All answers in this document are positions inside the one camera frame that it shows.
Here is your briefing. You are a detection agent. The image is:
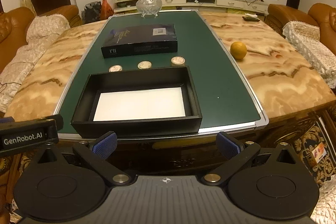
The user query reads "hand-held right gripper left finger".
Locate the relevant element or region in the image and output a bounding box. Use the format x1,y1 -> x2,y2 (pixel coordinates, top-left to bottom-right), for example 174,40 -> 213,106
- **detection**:
36,131 -> 132,187

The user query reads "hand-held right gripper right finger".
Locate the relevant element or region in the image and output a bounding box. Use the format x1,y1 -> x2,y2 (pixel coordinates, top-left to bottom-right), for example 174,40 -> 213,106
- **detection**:
201,131 -> 299,187

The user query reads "black box white lining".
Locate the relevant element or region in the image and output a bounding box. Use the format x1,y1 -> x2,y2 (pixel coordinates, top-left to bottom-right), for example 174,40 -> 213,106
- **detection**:
70,65 -> 203,138

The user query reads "dark blue box lid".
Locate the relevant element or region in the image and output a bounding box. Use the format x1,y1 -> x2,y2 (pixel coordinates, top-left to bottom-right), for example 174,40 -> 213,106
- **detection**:
101,24 -> 178,59

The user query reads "marble desktop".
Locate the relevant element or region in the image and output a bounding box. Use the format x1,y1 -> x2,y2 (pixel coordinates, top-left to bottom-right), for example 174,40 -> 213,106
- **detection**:
4,10 -> 336,125

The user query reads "patterned carpet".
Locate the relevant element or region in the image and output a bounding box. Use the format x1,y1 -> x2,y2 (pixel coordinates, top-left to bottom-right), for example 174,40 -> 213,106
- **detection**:
262,106 -> 336,190

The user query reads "orange fruit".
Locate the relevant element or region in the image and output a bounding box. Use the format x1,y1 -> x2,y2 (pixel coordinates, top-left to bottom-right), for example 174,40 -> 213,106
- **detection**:
230,41 -> 247,60

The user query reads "white lace sofa cover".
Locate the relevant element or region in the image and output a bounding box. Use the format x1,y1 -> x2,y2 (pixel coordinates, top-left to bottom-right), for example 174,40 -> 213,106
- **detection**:
282,21 -> 336,90
0,14 -> 71,113

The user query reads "brown leather sofa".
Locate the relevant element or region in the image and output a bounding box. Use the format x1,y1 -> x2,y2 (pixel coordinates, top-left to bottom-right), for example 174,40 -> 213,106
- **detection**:
0,5 -> 80,75
267,2 -> 336,56

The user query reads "black bag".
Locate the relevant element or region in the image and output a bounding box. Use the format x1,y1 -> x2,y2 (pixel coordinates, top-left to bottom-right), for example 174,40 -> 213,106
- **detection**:
81,1 -> 103,25

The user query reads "red plastic bag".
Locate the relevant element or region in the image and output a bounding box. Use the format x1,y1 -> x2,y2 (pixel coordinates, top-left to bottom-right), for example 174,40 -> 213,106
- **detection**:
101,0 -> 115,21

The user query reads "cream television cabinet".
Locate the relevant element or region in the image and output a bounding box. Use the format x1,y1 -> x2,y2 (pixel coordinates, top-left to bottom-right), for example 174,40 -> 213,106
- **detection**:
113,0 -> 269,15

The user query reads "lidded crystal glass candy dish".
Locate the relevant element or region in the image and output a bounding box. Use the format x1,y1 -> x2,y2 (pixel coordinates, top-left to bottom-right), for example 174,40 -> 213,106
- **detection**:
136,0 -> 160,18

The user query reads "green board with metal frame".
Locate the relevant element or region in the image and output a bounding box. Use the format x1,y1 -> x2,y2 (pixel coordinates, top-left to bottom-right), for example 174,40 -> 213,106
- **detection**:
54,9 -> 269,135

